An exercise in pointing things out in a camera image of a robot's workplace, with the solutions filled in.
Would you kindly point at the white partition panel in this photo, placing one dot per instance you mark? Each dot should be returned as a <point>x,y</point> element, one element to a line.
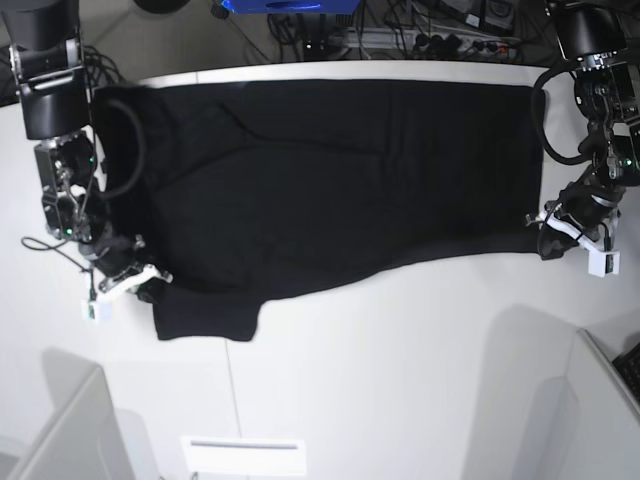
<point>583,424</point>
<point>81,439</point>

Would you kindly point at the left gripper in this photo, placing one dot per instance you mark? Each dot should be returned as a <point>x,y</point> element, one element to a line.
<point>589,205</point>

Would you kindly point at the white partition panel left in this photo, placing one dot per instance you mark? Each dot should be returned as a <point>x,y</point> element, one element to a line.
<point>81,439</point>

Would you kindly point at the black T-shirt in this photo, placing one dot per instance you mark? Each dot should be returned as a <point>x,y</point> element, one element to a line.
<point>260,191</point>

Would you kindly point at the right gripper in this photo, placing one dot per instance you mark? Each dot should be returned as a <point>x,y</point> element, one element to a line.
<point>117,257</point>

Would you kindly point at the blue box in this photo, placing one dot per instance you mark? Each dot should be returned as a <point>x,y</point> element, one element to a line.
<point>346,7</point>

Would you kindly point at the black keyboard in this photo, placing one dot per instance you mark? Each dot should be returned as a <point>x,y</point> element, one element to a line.
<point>628,367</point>

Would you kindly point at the white partition panel right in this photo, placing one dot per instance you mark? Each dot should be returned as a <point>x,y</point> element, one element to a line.
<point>583,424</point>

